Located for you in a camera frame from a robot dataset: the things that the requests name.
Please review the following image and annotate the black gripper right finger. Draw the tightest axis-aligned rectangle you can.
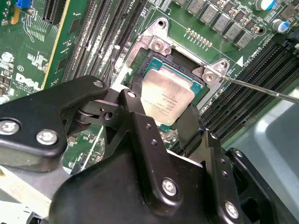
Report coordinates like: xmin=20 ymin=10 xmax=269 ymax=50
xmin=176 ymin=104 xmax=285 ymax=224

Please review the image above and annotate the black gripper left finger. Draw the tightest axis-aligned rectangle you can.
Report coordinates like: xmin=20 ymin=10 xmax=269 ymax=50
xmin=0 ymin=75 xmax=185 ymax=210

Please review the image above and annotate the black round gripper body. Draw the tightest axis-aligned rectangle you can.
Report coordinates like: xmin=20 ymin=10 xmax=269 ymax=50
xmin=48 ymin=150 xmax=218 ymax=224

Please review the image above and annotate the metal socket cover frame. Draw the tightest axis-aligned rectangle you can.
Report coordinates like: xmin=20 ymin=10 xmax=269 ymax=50
xmin=158 ymin=125 xmax=182 ymax=147

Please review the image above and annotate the silver square CPU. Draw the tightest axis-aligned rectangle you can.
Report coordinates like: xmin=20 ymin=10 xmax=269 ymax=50
xmin=139 ymin=59 xmax=204 ymax=128

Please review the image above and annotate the thin wire locking lever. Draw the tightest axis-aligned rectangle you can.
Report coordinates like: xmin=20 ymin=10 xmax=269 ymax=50
xmin=204 ymin=65 xmax=299 ymax=105
xmin=107 ymin=44 xmax=121 ymax=79

